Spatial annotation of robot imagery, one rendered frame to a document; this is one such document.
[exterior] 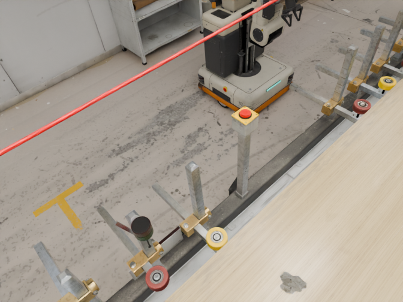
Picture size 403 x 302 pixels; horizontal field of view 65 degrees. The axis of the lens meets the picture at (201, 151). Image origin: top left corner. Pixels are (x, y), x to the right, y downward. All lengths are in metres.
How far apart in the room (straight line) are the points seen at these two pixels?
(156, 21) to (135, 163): 2.06
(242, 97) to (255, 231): 1.65
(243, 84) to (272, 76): 0.27
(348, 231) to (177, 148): 1.72
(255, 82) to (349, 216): 1.74
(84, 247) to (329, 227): 1.65
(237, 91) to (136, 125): 0.96
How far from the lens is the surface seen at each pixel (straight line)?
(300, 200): 1.33
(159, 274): 1.19
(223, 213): 1.50
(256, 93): 2.73
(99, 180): 2.66
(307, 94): 1.90
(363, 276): 1.25
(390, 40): 2.20
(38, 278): 2.44
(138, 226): 1.00
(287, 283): 1.17
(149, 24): 4.11
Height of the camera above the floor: 2.01
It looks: 49 degrees down
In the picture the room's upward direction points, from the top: 6 degrees counter-clockwise
